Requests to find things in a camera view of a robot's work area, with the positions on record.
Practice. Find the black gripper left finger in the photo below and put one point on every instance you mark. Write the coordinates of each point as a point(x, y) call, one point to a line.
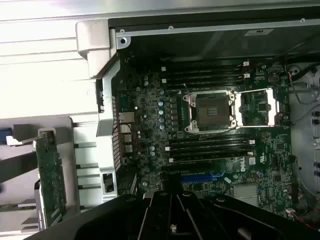
point(100, 220)

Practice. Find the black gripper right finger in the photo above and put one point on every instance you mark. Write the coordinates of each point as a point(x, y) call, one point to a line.
point(237, 220)

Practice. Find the silver chipset heatsink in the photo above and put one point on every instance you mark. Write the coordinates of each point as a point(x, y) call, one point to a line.
point(246, 195)

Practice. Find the blue expansion slot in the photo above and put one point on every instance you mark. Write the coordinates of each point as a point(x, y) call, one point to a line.
point(200, 179)

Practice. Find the black expansion slot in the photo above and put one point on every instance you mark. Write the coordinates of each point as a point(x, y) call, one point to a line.
point(190, 170)

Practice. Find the black RAM slot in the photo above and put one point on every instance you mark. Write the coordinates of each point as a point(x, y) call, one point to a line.
point(205, 79)
point(210, 146)
point(210, 152)
point(205, 73)
point(205, 67)
point(210, 140)
point(205, 85)

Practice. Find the green motherboard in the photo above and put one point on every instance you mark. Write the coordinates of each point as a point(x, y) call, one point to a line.
point(275, 150)

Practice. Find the thin metal locking lever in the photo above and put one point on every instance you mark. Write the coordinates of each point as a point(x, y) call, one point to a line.
point(185, 87)
point(225, 131)

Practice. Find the CPU socket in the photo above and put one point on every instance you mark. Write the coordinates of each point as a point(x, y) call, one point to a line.
point(210, 110)

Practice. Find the silver disk bay cage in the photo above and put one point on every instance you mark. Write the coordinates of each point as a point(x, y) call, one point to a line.
point(302, 125)

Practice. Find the grey parts rack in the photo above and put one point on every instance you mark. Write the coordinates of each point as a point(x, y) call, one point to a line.
point(37, 121)

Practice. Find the silver socket cover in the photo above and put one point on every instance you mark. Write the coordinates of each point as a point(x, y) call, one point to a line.
point(271, 100)

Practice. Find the hard disk with blue carrier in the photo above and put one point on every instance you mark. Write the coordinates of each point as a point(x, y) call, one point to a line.
point(6, 132)

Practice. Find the black and silver PC case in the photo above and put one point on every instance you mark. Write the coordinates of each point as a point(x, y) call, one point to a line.
point(95, 50)

